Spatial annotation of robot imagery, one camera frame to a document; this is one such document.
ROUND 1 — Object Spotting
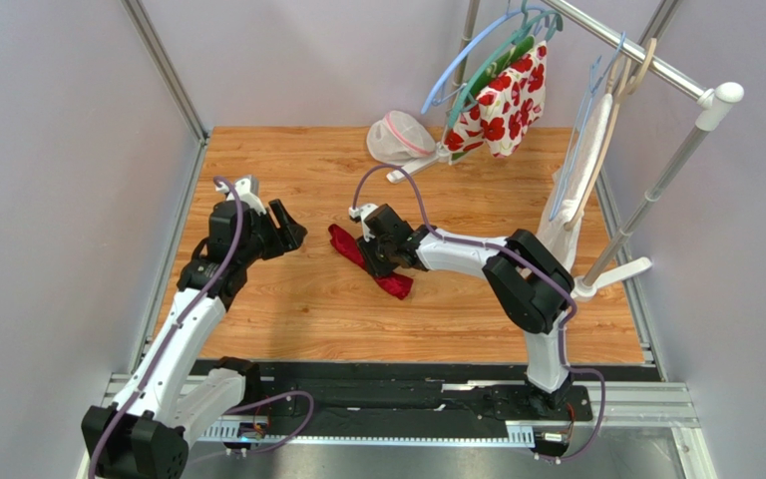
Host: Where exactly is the white mesh laundry bag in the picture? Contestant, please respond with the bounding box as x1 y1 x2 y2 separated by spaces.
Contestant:
366 110 437 164

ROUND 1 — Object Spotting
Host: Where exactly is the light blue hanger left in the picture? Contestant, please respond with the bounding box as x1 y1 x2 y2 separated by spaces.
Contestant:
419 1 552 115

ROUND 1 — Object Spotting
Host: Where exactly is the light blue hanger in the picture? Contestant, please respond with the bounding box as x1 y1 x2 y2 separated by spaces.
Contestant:
419 1 552 115
547 33 628 222

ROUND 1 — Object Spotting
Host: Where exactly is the dark red cloth napkin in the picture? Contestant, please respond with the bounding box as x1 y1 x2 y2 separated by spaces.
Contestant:
327 224 414 300

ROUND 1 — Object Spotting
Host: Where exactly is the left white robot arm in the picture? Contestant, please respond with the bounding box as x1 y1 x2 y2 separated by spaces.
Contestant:
81 198 307 478

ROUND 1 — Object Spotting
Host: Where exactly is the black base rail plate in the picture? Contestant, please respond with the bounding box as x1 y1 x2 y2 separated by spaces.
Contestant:
240 361 598 440

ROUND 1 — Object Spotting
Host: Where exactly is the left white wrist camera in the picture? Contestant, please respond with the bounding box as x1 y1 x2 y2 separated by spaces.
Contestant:
213 175 268 216

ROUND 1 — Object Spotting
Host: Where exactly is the wooden hanger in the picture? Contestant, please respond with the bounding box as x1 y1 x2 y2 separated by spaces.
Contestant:
564 37 657 231

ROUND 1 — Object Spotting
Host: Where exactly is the white towel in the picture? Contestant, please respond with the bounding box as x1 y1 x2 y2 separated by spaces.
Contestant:
536 94 614 271

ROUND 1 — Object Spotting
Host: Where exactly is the light blue hanger right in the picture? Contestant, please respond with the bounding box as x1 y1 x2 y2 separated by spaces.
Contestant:
547 33 628 222

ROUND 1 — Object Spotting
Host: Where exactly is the white metal clothes rack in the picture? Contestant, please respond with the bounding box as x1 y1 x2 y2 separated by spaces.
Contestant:
386 0 745 303

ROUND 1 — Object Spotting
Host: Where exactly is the teal hanger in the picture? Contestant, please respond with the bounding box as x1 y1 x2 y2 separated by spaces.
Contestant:
445 9 564 130

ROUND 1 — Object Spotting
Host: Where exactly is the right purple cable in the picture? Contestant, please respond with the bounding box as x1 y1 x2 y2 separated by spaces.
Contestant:
352 164 606 464

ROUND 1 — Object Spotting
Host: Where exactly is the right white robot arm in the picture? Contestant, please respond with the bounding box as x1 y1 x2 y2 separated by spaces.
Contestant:
348 204 574 404

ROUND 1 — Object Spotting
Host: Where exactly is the red floral cloth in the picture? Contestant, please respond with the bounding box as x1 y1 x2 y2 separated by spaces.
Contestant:
443 40 548 163

